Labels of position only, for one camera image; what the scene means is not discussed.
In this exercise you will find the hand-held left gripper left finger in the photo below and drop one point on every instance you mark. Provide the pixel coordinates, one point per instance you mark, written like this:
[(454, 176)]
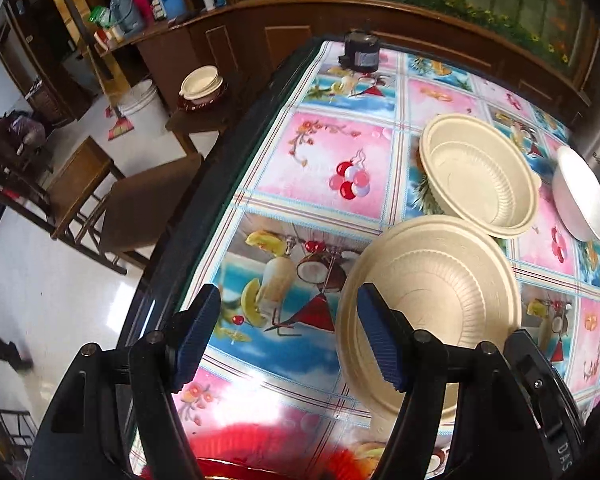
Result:
[(195, 340)]

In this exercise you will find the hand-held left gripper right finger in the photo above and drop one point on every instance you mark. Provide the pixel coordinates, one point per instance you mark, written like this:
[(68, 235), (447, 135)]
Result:
[(380, 340)]

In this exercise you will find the cream plastic bowl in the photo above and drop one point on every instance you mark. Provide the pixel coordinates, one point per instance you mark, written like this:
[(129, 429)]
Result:
[(430, 280), (480, 180)]

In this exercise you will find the large red plastic plate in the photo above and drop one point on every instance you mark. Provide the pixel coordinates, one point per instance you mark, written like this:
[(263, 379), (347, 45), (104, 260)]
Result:
[(260, 440)]

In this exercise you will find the white bowl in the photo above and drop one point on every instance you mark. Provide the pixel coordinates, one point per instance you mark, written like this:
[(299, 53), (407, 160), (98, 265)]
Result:
[(580, 195)]

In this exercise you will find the stacked bowls on stool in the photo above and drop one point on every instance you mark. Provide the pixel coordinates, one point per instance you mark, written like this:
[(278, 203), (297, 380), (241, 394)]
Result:
[(200, 84)]

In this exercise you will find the brown seat wooden chair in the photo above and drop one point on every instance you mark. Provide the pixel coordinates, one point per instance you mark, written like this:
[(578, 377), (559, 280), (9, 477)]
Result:
[(150, 200)]

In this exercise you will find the fruit print tablecloth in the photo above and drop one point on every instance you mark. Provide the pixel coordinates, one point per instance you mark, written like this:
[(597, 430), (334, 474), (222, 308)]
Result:
[(330, 170)]

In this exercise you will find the small wooden side table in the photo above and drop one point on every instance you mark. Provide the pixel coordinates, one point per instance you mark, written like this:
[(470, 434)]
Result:
[(205, 122)]

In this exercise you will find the red hand broom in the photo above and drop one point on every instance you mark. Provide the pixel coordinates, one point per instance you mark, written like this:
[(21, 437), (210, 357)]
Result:
[(119, 127)]

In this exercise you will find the white plastic bucket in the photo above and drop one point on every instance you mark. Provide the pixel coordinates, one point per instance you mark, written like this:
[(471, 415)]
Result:
[(139, 107)]

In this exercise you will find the dark red bowl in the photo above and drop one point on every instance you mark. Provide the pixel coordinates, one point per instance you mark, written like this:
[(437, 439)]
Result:
[(215, 100)]

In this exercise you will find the dark bag pile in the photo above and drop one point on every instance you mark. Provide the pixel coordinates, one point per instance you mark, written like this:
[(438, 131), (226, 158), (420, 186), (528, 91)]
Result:
[(10, 135)]

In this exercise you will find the wicker basket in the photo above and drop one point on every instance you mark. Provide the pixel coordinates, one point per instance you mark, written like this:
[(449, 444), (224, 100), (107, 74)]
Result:
[(50, 102)]

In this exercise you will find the small black device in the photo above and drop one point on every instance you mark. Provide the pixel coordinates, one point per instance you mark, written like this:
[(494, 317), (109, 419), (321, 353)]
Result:
[(359, 50)]

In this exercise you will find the wooden partition cabinet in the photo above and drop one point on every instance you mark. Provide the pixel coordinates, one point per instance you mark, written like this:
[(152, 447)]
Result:
[(260, 45)]

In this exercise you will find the pale blue water jug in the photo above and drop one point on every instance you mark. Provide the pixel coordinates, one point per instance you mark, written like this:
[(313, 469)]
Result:
[(126, 15)]

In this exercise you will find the pink bottle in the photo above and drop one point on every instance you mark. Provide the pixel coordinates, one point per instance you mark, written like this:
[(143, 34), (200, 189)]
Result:
[(141, 5)]

